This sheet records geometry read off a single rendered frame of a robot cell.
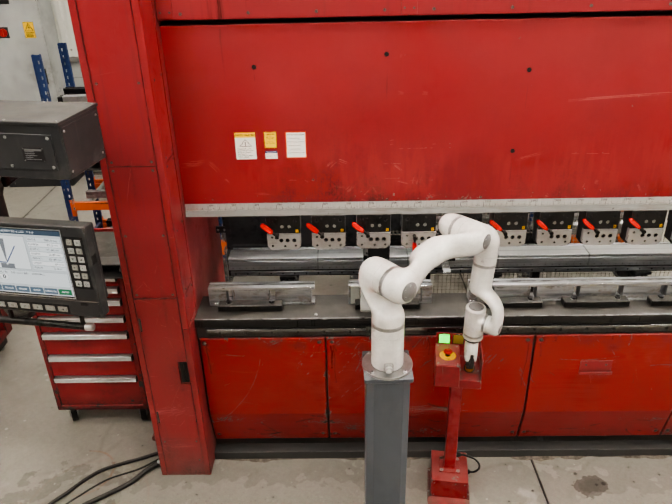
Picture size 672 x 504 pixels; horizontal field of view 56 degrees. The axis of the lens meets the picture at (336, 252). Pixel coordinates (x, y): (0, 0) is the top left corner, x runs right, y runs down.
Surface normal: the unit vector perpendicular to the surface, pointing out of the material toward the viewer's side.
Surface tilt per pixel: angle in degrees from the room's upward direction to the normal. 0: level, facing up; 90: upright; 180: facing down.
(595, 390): 90
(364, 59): 90
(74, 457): 0
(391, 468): 90
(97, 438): 0
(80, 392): 90
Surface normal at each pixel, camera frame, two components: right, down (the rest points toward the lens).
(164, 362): -0.01, 0.46
